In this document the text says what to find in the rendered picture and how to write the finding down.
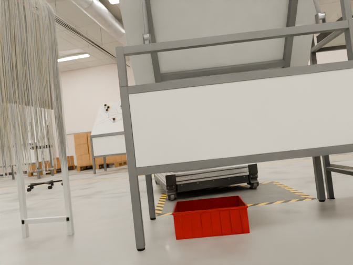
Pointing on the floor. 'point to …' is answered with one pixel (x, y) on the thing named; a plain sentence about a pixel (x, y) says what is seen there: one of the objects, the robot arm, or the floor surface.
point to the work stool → (43, 174)
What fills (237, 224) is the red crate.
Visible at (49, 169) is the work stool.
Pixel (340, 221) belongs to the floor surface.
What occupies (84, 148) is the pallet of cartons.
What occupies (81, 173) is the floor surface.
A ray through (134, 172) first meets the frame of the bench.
